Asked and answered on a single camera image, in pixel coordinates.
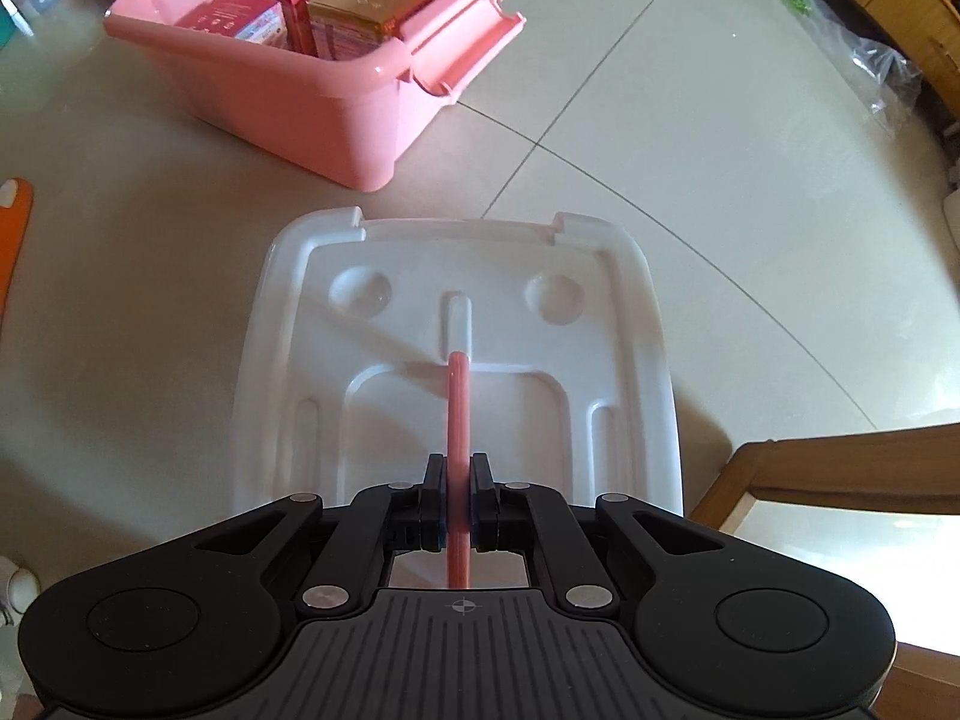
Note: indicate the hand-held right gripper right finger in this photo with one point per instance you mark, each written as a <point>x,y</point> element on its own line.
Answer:
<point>484,504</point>

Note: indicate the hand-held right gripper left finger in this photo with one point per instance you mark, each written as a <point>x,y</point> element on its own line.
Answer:
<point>433,504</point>

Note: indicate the pink plastic storage box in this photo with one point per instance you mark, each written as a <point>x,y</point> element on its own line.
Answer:
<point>300,112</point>

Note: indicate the clear plastic bag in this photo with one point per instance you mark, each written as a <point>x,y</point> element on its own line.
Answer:
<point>877,67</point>

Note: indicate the white plastic object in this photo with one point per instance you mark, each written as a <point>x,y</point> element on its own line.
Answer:
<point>16,589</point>

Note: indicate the orange plastic object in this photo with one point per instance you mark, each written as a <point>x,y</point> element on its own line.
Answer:
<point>13,240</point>

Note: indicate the pink and white carton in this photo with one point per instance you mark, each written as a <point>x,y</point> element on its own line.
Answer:
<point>231,16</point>

